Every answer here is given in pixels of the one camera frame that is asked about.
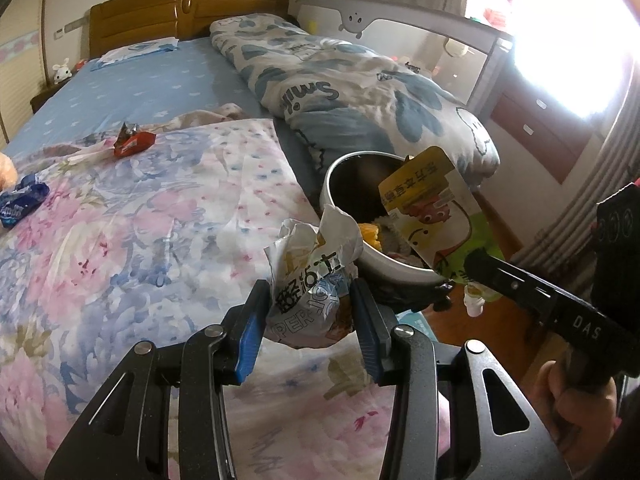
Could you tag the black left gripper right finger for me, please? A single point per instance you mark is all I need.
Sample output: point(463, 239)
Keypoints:
point(457, 413)

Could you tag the red candy wrapper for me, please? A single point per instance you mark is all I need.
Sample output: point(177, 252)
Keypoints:
point(132, 140)

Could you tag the white folded cloth pillow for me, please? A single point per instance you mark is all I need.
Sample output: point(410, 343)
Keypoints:
point(123, 54)

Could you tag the blue white patterned duvet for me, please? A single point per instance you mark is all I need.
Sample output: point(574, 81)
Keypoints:
point(341, 97)

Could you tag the light blue bed sheet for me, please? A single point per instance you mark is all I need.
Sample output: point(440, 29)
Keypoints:
point(151, 89)

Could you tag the blue snack bag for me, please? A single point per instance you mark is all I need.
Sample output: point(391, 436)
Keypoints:
point(27, 196)

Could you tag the person's right hand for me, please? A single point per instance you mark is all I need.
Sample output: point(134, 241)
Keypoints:
point(580, 423)

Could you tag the white printed snack bag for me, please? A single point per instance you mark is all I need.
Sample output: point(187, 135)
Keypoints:
point(312, 268)

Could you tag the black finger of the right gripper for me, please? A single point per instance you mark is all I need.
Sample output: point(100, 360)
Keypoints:
point(533, 294)

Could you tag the wooden headboard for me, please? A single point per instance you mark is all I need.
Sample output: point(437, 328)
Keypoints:
point(119, 23)

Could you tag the floral pink blue quilt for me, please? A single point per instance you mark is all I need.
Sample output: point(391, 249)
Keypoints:
point(157, 246)

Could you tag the beige teddy bear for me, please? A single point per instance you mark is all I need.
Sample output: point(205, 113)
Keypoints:
point(8, 173)

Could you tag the yellow green drink pouch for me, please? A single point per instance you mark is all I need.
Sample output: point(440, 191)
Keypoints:
point(435, 213)

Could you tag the small white bunny toy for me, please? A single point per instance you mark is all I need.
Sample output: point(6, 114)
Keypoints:
point(62, 71)

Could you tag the grey bed guard rail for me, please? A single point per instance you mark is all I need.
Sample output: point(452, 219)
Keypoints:
point(464, 57)

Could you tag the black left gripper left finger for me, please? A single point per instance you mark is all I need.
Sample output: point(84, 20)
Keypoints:
point(123, 432)

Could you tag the round white trash bin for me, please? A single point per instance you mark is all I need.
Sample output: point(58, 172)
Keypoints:
point(351, 184)

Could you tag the dark wooden nightstand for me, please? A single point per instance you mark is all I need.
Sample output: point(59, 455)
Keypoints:
point(41, 98)

